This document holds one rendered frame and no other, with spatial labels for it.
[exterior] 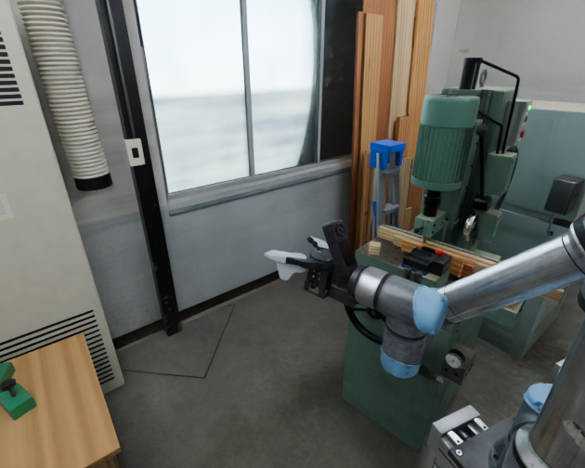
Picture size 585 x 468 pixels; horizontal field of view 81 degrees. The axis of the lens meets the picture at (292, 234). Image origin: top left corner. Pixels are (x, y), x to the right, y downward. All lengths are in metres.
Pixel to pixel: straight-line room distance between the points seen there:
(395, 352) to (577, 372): 0.26
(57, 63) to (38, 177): 0.45
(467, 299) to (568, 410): 0.22
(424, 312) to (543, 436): 0.23
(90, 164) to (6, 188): 0.33
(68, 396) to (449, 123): 1.62
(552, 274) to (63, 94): 1.71
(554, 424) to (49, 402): 1.47
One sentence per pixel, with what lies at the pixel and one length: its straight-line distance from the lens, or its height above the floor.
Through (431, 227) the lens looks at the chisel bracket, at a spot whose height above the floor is 1.04.
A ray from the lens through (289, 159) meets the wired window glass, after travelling 2.63.
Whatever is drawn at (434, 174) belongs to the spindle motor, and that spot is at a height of 1.26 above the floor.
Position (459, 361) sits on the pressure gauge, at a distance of 1.41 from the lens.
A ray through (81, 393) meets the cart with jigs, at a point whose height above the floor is 0.53.
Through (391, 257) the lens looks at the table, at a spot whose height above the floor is 0.90.
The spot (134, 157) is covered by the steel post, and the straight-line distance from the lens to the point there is 1.93.
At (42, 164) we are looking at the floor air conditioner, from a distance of 1.67.
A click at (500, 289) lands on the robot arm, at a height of 1.25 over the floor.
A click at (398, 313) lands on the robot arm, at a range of 0.64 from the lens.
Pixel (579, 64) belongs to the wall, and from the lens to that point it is 3.58.
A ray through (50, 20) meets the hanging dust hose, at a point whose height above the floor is 1.75.
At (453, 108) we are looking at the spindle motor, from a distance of 1.27.
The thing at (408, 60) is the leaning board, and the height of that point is 1.62.
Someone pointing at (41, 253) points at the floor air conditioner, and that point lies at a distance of 1.78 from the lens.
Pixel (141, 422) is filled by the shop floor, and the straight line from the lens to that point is 2.10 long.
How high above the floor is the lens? 1.60
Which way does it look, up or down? 26 degrees down
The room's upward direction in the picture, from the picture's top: straight up
